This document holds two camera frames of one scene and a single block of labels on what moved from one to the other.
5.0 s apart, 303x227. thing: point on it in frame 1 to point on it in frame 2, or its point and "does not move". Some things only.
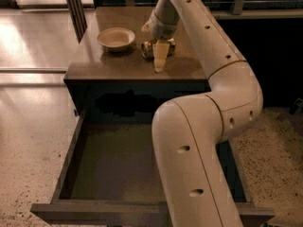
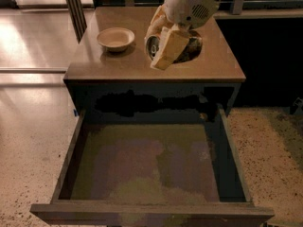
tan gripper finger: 146,27 to 159,22
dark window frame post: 76,10 does not move
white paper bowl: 115,37 does not move
